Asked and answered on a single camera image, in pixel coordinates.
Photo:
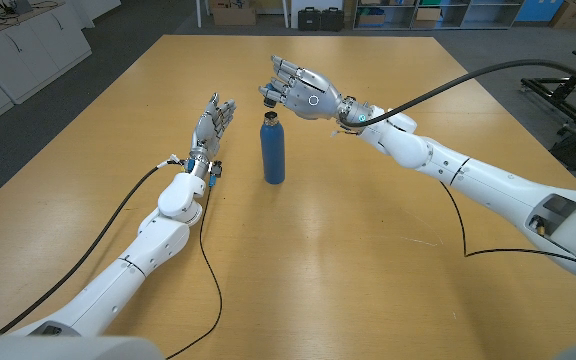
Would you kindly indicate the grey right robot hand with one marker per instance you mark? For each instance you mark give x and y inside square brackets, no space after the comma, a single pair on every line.
[313,97]

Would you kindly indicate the long white cabinet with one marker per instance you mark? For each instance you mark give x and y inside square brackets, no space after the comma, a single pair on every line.
[28,55]

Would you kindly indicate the blue bottle cap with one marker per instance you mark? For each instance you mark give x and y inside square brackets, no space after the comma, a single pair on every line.
[270,103]

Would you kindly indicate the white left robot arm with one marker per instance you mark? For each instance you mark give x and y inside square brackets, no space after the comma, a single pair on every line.
[158,240]

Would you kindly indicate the wide cardboard box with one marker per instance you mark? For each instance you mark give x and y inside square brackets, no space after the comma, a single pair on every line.
[233,15]

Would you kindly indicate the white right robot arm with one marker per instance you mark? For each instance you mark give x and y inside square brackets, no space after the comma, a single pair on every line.
[468,175]

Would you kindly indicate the blue panel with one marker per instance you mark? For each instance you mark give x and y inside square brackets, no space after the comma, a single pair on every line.
[533,10]

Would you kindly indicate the blue metal bottle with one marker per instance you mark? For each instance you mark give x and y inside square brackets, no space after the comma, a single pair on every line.
[273,150]

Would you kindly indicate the tilted cardboard box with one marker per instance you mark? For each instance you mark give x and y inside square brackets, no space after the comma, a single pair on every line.
[575,12]

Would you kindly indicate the black hard case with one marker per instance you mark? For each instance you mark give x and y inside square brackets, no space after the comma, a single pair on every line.
[309,20]
[332,20]

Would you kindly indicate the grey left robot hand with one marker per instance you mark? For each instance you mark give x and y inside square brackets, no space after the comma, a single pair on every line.
[207,132]

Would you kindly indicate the small cardboard box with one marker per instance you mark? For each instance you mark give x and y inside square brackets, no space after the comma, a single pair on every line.
[426,17]

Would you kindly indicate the black metal stand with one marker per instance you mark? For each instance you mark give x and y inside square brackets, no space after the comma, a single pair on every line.
[553,95]

